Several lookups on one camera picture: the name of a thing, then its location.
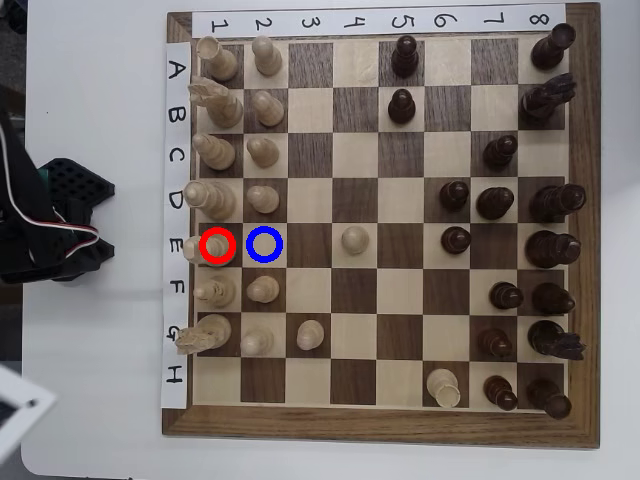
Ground white paper strip with numbers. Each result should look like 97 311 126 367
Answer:
191 3 568 39

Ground light wooden bishop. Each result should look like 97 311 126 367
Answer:
191 132 237 171
192 275 236 310

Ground dark wooden rook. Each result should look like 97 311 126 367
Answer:
530 22 577 71
525 378 573 420

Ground dark background object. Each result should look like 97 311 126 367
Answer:
0 0 27 35

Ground red white black servo cable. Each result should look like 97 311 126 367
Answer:
0 119 100 264

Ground light wooden rook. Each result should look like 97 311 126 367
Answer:
426 368 460 409
195 35 239 84

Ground light wooden pawn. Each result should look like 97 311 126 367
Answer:
245 185 280 215
246 136 280 169
246 275 280 305
251 34 284 78
239 325 275 358
295 319 326 351
250 89 286 128
340 225 371 256

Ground black pawn C7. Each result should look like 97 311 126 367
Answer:
482 134 519 171

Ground dark wooden knight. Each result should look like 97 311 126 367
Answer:
519 72 576 126
527 319 587 361

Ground dark wooden king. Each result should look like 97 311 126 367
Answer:
525 229 583 270

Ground light wooden queen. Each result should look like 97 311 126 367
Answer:
182 179 237 221

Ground dark wooden pawn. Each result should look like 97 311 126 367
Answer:
388 88 418 125
488 281 525 311
483 375 519 412
477 327 515 359
439 180 471 212
440 226 472 256
475 186 515 221
390 34 420 79

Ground dark wooden queen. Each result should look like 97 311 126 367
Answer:
529 183 587 224

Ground dark wooden bishop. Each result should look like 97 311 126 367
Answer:
531 282 576 316

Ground light wooden king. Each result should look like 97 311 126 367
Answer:
182 232 236 269

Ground wooden chessboard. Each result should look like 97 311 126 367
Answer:
161 2 601 450

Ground white paper strip with letters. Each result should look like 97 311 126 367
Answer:
160 41 194 410

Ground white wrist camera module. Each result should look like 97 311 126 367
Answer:
0 364 58 461

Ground light wooden knight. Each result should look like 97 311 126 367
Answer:
173 313 233 357
187 75 245 129

